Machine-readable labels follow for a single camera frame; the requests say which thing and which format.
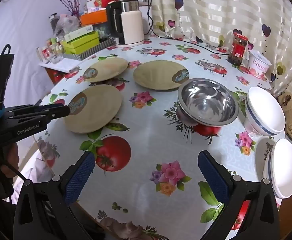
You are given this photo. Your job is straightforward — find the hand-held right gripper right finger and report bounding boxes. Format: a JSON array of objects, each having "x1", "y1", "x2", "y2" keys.
[{"x1": 197, "y1": 150, "x2": 281, "y2": 240}]

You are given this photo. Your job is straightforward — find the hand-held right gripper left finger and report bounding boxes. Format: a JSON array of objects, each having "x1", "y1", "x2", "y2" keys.
[{"x1": 12, "y1": 151, "x2": 104, "y2": 240}]

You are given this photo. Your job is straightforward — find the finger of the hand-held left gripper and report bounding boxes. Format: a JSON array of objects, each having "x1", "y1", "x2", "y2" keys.
[
  {"x1": 11, "y1": 104, "x2": 71, "y2": 125},
  {"x1": 5, "y1": 104, "x2": 51, "y2": 115}
]

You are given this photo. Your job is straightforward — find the tan plate with blue print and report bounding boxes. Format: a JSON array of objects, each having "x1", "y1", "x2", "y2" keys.
[
  {"x1": 64, "y1": 84, "x2": 123, "y2": 134},
  {"x1": 83, "y1": 57, "x2": 129, "y2": 83},
  {"x1": 133, "y1": 60, "x2": 189, "y2": 91}
]

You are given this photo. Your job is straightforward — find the white bowl with blue stripe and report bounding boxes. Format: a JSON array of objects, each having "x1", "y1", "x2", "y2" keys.
[
  {"x1": 243, "y1": 87, "x2": 286, "y2": 138},
  {"x1": 256, "y1": 138, "x2": 292, "y2": 199}
]

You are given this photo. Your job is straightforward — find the stainless steel bowl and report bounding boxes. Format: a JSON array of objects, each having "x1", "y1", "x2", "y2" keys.
[{"x1": 177, "y1": 78, "x2": 239, "y2": 127}]

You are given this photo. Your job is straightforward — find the person's left forearm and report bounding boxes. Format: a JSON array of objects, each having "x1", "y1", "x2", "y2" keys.
[{"x1": 0, "y1": 180, "x2": 20, "y2": 230}]

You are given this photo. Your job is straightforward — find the person's left hand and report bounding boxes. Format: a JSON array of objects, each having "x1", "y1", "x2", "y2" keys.
[{"x1": 6, "y1": 142, "x2": 20, "y2": 178}]

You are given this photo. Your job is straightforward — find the white paper sheet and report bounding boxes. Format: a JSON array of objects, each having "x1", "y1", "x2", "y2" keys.
[{"x1": 39, "y1": 57, "x2": 81, "y2": 73}]

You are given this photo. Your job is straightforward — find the clear glass cups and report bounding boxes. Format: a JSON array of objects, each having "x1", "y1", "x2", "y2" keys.
[{"x1": 36, "y1": 37, "x2": 64, "y2": 64}]

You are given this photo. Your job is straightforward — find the black white striped tray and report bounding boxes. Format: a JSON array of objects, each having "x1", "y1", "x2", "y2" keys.
[{"x1": 64, "y1": 37, "x2": 116, "y2": 60}]

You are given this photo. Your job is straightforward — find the lime green box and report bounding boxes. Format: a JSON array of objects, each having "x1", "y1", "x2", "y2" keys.
[{"x1": 61, "y1": 31, "x2": 100, "y2": 54}]

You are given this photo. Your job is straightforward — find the floral tomato print tablecloth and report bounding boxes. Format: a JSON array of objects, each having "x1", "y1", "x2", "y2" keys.
[{"x1": 32, "y1": 35, "x2": 292, "y2": 240}]

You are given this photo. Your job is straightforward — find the flat white box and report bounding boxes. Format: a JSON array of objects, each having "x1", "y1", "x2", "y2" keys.
[{"x1": 64, "y1": 25, "x2": 94, "y2": 42}]

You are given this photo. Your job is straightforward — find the dark pump bottle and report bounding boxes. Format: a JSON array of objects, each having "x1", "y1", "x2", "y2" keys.
[{"x1": 49, "y1": 14, "x2": 59, "y2": 30}]

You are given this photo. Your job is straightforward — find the clear plastic bag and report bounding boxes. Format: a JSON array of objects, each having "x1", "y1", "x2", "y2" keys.
[{"x1": 55, "y1": 14, "x2": 80, "y2": 35}]

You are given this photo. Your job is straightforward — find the orange box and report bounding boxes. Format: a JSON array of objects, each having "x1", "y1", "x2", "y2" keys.
[{"x1": 80, "y1": 9, "x2": 109, "y2": 27}]

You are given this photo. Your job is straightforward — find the cream electric kettle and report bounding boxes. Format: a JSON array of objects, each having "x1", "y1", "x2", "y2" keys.
[{"x1": 106, "y1": 0, "x2": 145, "y2": 47}]

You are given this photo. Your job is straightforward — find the white pink yogurt tub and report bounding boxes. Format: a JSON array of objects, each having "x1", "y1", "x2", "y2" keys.
[{"x1": 247, "y1": 50, "x2": 272, "y2": 79}]

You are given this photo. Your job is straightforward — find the red-lidded chili sauce jar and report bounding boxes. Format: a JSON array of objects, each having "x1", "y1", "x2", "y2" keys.
[{"x1": 227, "y1": 29, "x2": 249, "y2": 67}]

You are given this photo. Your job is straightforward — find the striped curtain with hearts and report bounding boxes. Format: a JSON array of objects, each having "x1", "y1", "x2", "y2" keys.
[{"x1": 148, "y1": 0, "x2": 292, "y2": 100}]

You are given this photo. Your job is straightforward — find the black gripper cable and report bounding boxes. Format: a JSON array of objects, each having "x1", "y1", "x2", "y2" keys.
[{"x1": 0, "y1": 147, "x2": 27, "y2": 181}]

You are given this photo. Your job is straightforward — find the black power cable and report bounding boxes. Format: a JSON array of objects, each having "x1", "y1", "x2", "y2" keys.
[{"x1": 146, "y1": 0, "x2": 230, "y2": 55}]

